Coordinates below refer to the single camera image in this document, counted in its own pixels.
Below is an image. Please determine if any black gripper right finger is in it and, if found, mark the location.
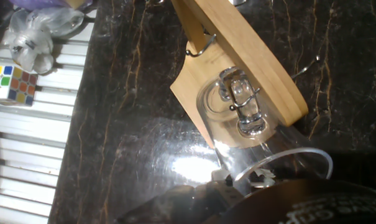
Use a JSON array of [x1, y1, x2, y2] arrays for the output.
[[251, 169, 277, 189]]

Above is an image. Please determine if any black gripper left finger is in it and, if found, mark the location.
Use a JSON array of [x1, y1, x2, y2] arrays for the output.
[[211, 169, 243, 203]]

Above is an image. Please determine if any clear glass cup with handle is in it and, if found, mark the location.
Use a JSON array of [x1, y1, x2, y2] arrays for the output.
[[196, 66, 334, 195]]

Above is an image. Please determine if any wooden cup rack with hooks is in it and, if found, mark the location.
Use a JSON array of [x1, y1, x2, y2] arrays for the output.
[[170, 0, 321, 149]]

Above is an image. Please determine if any dark marble pattern mat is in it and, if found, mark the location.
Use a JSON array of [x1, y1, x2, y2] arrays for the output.
[[47, 0, 376, 224]]

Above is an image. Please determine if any Rubik's cube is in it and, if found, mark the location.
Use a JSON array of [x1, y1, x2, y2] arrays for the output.
[[0, 64, 39, 107]]

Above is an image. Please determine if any clear crumpled plastic bag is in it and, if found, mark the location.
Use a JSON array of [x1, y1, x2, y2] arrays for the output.
[[2, 6, 85, 75]]

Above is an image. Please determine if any purple plastic object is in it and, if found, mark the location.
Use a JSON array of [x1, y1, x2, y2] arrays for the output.
[[9, 0, 94, 12]]

